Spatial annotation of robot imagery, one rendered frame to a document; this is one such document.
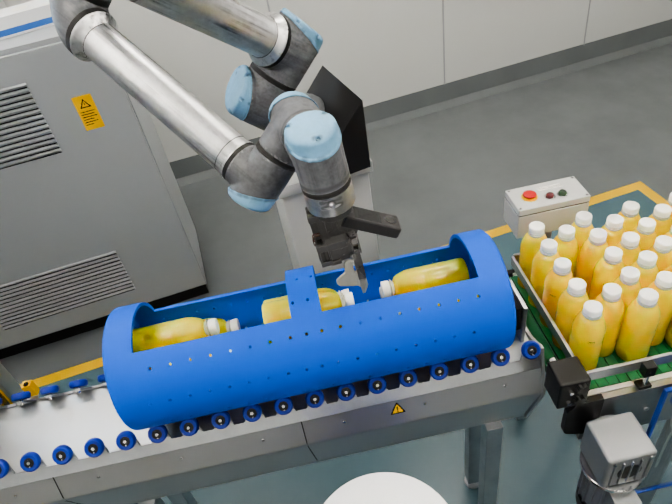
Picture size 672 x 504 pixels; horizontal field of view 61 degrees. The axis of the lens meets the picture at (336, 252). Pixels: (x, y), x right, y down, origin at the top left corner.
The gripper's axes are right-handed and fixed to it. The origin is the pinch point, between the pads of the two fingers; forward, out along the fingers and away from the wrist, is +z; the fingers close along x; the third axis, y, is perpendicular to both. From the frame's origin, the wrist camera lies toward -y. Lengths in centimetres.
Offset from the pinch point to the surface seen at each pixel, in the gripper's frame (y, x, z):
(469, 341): -18.4, 8.5, 19.0
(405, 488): 2.9, 34.1, 23.2
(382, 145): -38, -254, 134
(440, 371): -11.6, 5.5, 31.5
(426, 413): -6.1, 8.3, 42.8
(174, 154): 101, -265, 103
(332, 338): 9.7, 6.0, 9.3
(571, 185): -62, -36, 23
